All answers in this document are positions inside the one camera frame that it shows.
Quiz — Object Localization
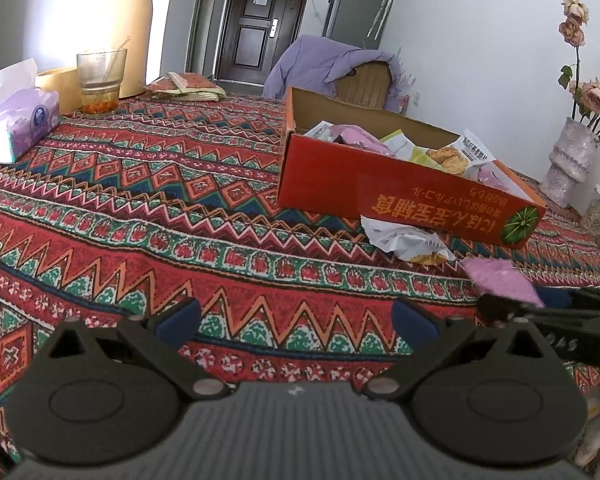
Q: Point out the round yellow container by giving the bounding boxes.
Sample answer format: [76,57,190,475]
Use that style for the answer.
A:
[35,66,83,116]

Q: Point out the drinking glass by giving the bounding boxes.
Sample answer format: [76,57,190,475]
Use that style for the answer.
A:
[76,48,128,118]

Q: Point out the purple tissue pack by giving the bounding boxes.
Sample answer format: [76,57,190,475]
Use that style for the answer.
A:
[0,58,62,164]

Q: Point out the stack of red snack bags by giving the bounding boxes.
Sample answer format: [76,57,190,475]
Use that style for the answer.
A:
[144,72,227,102]

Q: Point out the white oat crisp packet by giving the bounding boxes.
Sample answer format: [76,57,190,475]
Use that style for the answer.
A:
[361,215,457,266]
[426,130,497,179]

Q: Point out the grey refrigerator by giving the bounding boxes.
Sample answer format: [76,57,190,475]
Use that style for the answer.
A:
[322,0,396,51]

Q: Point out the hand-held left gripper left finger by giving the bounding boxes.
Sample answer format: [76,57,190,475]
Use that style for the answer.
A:
[45,297,231,402]

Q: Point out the grey white snack packet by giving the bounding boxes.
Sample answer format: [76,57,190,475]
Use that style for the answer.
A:
[304,121,341,142]

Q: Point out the yellow thermos jug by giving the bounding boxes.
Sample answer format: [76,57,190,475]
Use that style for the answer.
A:
[104,0,157,100]

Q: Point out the white folded umbrella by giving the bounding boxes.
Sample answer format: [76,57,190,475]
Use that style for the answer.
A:
[367,0,397,38]

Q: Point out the pink snack packet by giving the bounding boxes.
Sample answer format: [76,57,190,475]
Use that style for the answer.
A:
[330,125,396,154]
[464,257,546,308]
[477,167,511,194]

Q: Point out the pale ribbed vase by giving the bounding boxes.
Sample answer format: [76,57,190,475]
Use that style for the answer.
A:
[540,117,600,208]

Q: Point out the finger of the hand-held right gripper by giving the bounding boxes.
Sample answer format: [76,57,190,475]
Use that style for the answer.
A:
[539,287,600,310]
[477,293,600,323]

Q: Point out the purple jacket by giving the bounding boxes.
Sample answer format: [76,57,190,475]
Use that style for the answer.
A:
[263,35,406,111]

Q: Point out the dark brown door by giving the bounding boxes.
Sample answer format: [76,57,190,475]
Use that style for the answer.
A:
[215,0,315,86]

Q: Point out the red cardboard box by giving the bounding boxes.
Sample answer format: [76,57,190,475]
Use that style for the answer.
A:
[276,86,548,249]

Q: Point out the dried pink flowers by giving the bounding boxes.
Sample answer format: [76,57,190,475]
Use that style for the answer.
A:
[557,0,600,136]

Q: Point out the brown wooden chair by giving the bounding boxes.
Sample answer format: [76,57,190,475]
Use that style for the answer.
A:
[336,60,392,110]

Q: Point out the green and white snack packet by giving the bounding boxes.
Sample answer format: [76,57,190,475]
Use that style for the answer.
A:
[380,132,443,168]

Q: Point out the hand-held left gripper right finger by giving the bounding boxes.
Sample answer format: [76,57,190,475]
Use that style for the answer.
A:
[362,297,552,402]

